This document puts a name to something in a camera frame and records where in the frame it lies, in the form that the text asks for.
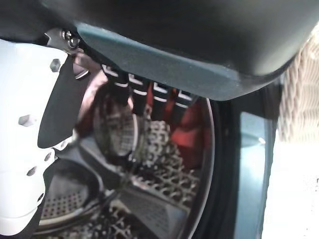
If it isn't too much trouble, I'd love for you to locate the grey front-load washing machine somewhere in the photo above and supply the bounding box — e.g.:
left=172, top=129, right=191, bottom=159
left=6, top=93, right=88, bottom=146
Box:
left=37, top=74, right=276, bottom=239

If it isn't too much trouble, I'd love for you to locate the red cloth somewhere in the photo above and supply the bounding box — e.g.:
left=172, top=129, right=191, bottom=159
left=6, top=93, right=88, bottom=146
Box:
left=147, top=84, right=213, bottom=170

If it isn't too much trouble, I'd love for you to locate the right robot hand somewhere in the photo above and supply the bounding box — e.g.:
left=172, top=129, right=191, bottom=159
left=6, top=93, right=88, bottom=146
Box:
left=0, top=0, right=319, bottom=237

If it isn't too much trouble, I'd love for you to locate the white wicker basket tray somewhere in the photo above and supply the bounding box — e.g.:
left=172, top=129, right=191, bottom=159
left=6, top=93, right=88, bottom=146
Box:
left=277, top=32, right=319, bottom=143

